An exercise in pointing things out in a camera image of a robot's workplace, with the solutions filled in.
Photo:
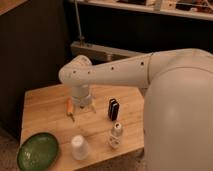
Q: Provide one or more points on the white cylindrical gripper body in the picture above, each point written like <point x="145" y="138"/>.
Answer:
<point x="81" y="95"/>

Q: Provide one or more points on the white ceramic cup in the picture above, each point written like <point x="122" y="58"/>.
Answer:
<point x="80" y="147"/>

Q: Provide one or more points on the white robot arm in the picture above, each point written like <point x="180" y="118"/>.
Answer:
<point x="178" y="102"/>

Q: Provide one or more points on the black eraser block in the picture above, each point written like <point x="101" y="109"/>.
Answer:
<point x="113" y="109"/>

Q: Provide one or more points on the wooden table top board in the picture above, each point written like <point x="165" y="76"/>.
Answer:
<point x="45" y="111"/>

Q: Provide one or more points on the small white bottle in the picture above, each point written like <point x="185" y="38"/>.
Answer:
<point x="115" y="135"/>

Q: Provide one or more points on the grey metal shelf beam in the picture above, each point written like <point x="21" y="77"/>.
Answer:
<point x="100" y="53"/>

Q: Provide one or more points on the green round plate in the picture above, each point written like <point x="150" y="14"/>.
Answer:
<point x="38" y="152"/>

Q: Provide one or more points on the grey metal pole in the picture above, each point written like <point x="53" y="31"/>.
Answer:
<point x="81" y="37"/>

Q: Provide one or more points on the white upper shelf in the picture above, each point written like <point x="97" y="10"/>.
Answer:
<point x="195" y="9"/>

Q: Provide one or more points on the orange handled screwdriver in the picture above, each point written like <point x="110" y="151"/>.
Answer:
<point x="70" y="109"/>

